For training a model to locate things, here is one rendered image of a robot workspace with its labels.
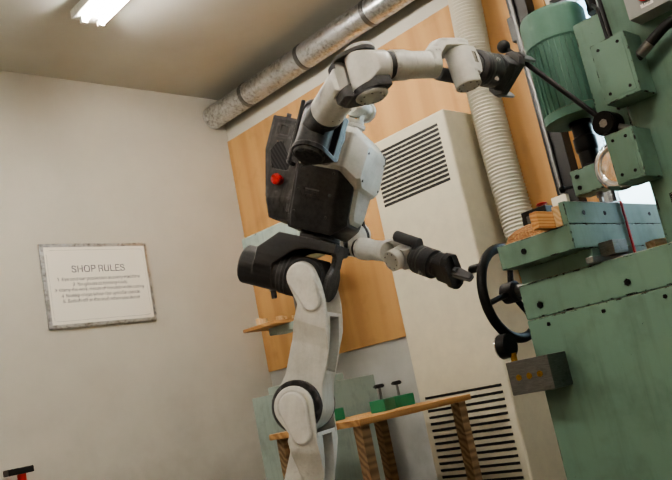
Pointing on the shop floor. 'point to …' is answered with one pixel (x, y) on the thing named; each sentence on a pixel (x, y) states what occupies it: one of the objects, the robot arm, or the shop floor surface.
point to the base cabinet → (613, 386)
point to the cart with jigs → (387, 409)
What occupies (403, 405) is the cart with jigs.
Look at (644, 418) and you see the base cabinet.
